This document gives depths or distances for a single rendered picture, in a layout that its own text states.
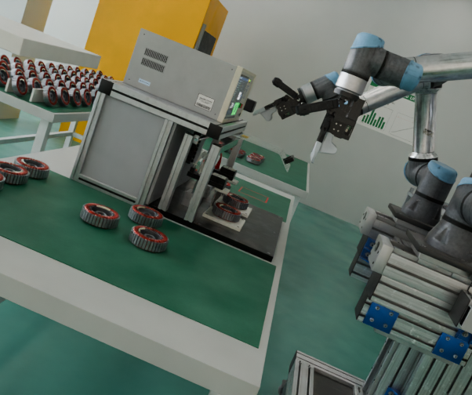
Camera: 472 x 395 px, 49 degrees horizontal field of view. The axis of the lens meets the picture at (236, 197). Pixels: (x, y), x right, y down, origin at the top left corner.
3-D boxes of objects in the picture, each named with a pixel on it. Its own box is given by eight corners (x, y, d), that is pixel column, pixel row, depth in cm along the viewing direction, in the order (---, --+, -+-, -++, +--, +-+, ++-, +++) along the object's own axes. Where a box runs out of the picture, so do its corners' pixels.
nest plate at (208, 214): (244, 222, 205) (245, 219, 205) (239, 231, 191) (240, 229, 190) (209, 208, 206) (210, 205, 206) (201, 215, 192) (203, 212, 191)
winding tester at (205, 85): (238, 120, 226) (256, 74, 222) (222, 123, 184) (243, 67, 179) (157, 86, 229) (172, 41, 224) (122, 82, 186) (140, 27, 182)
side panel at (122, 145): (144, 208, 182) (176, 121, 175) (141, 209, 179) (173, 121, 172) (73, 177, 184) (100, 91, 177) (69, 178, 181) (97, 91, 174)
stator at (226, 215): (241, 219, 203) (245, 211, 202) (234, 225, 192) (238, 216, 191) (216, 208, 204) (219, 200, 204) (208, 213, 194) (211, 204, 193)
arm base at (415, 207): (433, 222, 213) (444, 200, 211) (441, 230, 199) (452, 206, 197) (398, 207, 215) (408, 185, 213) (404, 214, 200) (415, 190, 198)
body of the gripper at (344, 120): (347, 143, 135) (366, 99, 133) (316, 130, 136) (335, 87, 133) (346, 141, 143) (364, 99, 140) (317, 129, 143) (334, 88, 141)
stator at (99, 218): (114, 233, 148) (118, 222, 147) (75, 221, 146) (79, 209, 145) (118, 221, 159) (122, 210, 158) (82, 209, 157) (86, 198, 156)
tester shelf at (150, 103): (244, 131, 238) (247, 121, 237) (218, 140, 171) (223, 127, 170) (156, 95, 240) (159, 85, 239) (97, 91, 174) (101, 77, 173)
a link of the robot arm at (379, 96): (469, 78, 189) (345, 132, 190) (454, 77, 199) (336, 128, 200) (461, 48, 186) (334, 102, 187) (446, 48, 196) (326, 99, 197)
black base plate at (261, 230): (281, 222, 240) (283, 217, 240) (270, 262, 178) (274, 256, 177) (188, 183, 243) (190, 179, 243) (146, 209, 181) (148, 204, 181)
